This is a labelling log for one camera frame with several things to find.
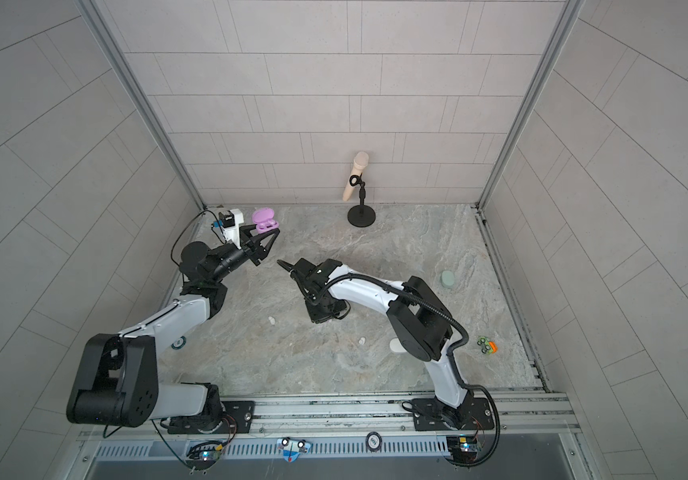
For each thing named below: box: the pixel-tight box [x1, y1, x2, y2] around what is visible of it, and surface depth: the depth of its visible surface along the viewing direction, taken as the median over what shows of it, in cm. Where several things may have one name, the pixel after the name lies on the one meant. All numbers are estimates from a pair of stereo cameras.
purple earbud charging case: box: [252, 207, 280, 234], surface depth 74 cm
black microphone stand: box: [347, 173, 376, 228], surface depth 114 cm
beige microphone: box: [342, 151, 370, 202], surface depth 97 cm
